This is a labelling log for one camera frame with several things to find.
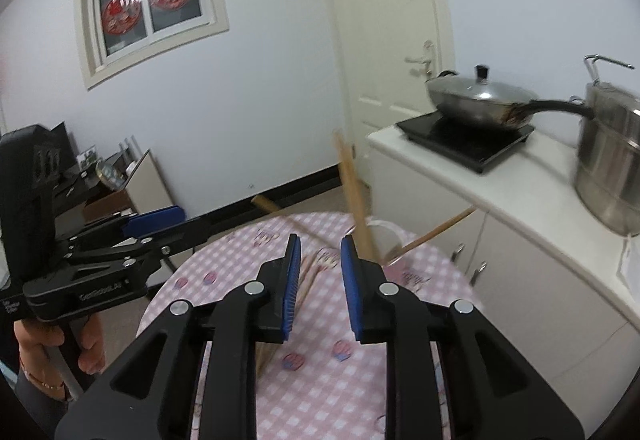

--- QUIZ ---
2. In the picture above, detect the white paper booklet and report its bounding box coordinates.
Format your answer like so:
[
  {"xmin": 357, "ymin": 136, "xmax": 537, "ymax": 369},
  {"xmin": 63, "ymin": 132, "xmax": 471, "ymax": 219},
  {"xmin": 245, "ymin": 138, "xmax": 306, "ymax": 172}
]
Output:
[{"xmin": 618, "ymin": 236, "xmax": 640, "ymax": 302}]

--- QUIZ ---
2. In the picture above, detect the cream panel door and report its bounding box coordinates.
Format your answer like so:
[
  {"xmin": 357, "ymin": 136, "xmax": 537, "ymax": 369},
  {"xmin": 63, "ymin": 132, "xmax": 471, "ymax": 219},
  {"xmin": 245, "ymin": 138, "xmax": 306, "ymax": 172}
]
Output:
[{"xmin": 331, "ymin": 0, "xmax": 454, "ymax": 182}]

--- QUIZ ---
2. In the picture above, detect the wooden side cabinet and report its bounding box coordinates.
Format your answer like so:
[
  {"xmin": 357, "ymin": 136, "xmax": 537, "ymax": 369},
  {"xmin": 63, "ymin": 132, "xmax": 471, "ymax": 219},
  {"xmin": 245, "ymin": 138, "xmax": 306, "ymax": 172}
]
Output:
[{"xmin": 81, "ymin": 149, "xmax": 175, "ymax": 223}]

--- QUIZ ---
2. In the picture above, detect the round desk clock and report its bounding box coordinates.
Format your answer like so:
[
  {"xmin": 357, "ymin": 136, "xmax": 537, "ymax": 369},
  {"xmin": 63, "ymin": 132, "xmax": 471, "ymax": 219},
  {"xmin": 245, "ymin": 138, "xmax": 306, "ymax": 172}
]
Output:
[{"xmin": 96, "ymin": 159, "xmax": 126, "ymax": 191}]

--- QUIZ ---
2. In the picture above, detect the steel wok with lid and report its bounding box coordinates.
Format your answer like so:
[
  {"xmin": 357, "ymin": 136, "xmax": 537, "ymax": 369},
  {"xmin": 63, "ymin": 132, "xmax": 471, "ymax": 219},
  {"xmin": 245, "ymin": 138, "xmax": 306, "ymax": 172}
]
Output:
[{"xmin": 426, "ymin": 65, "xmax": 594, "ymax": 130}]

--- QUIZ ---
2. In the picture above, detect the black induction cooktop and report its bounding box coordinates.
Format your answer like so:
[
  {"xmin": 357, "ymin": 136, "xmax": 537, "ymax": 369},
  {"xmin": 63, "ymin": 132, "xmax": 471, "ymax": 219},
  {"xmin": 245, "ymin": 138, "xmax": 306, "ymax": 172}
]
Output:
[{"xmin": 396, "ymin": 111, "xmax": 535, "ymax": 174}]

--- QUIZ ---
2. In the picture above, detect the pink checkered tablecloth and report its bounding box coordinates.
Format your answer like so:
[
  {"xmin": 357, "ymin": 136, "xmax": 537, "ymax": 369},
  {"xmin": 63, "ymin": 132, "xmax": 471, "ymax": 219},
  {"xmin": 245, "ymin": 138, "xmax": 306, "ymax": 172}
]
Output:
[{"xmin": 135, "ymin": 211, "xmax": 482, "ymax": 440}]

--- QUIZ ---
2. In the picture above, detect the stainless steel steamer pot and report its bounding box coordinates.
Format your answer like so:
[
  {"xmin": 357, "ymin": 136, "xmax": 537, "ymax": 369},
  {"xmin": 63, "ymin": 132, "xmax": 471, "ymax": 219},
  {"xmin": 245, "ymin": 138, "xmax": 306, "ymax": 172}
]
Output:
[{"xmin": 574, "ymin": 54, "xmax": 640, "ymax": 236}]

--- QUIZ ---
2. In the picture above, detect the window with red decals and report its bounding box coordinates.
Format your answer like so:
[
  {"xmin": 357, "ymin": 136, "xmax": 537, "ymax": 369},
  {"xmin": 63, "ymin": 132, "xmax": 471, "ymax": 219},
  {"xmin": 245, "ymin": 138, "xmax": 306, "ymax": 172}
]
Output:
[{"xmin": 74, "ymin": 0, "xmax": 230, "ymax": 90}]

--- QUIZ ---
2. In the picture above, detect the white kitchen counter cabinet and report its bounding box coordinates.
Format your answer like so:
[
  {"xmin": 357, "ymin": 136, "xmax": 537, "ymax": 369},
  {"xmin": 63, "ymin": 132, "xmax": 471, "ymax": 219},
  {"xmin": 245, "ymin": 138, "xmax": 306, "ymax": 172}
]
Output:
[{"xmin": 369, "ymin": 127, "xmax": 639, "ymax": 434}]

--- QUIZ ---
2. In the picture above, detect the person's left hand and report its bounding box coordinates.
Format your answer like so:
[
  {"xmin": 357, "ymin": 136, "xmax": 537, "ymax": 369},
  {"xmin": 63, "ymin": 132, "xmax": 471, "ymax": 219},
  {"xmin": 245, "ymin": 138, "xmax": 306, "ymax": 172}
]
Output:
[{"xmin": 13, "ymin": 314, "xmax": 105, "ymax": 400}]

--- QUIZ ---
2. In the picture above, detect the black computer monitor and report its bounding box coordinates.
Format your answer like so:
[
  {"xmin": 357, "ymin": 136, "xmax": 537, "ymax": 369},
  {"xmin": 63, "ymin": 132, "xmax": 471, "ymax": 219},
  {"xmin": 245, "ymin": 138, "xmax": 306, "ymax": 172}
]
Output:
[{"xmin": 50, "ymin": 121, "xmax": 77, "ymax": 171}]

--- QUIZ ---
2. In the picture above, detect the pink paper cup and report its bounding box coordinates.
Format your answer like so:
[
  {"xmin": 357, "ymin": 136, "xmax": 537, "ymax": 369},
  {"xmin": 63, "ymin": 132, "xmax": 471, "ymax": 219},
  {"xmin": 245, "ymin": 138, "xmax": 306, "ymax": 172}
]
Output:
[{"xmin": 368, "ymin": 219, "xmax": 428, "ymax": 293}]

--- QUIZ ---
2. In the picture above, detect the silver door handle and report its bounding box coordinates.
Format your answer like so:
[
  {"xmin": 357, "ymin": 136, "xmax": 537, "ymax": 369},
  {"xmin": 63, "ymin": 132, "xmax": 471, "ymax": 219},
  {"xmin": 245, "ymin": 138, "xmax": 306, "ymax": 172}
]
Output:
[{"xmin": 404, "ymin": 40, "xmax": 436, "ymax": 81}]

